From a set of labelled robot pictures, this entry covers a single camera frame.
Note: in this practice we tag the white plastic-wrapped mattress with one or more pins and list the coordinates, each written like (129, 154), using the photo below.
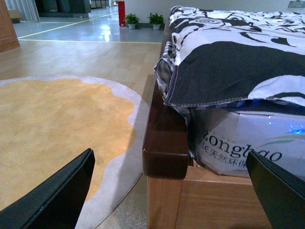
(221, 138)

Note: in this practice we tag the brown wooden cabinet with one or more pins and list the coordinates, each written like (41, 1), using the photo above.
(8, 37)

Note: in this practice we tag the left potted green plant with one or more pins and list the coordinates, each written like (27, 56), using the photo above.
(131, 20)

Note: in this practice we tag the checkered bed sheet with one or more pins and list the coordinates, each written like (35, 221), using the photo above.
(165, 72)

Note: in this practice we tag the black and white duvet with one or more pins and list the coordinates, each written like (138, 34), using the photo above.
(230, 56)

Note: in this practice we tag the yellow and grey round rug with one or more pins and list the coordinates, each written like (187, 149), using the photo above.
(45, 122)

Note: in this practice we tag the wooden bed frame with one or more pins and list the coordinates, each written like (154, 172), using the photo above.
(183, 195)

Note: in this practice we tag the red fire extinguisher cabinet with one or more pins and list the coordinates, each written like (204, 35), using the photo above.
(121, 12)

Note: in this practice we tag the potted green plant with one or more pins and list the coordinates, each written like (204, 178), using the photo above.
(131, 20)
(156, 20)

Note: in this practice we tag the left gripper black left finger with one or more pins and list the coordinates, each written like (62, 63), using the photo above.
(57, 202)

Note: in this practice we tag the right potted green plant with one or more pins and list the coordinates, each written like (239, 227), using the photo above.
(156, 20)

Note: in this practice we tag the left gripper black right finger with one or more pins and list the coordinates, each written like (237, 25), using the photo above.
(281, 194)

